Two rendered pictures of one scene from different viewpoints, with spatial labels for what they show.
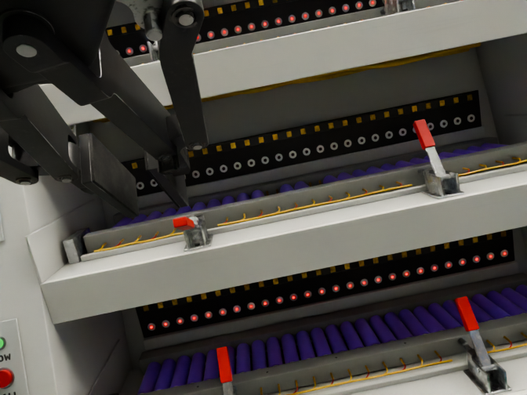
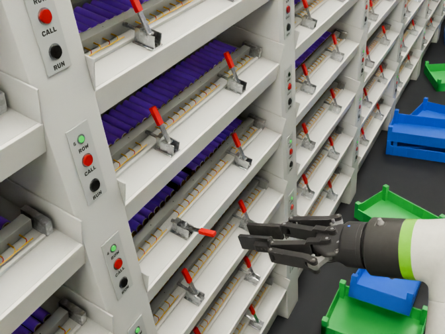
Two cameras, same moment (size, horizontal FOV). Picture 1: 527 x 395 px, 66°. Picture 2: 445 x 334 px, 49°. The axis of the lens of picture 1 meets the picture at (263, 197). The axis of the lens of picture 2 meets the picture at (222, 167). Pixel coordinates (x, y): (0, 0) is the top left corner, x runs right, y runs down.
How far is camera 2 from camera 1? 94 cm
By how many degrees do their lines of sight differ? 65
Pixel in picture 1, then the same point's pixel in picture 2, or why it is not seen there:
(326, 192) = (202, 177)
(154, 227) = (149, 232)
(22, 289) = (141, 300)
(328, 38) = (226, 116)
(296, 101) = not seen: hidden behind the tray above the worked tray
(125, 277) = (172, 266)
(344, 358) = (206, 244)
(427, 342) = (226, 221)
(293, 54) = (216, 128)
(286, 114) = not seen: hidden behind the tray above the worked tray
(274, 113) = not seen: hidden behind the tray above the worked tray
